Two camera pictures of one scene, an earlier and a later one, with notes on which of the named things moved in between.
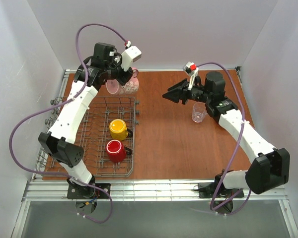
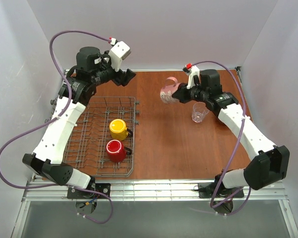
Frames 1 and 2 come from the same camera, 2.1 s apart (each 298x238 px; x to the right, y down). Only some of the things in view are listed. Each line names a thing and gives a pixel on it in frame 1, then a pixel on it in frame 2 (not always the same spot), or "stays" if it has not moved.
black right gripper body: x=186 y=92 stays
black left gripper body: x=124 y=77 stays
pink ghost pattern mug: x=114 y=87 to x=170 y=87
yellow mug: x=118 y=130 stays
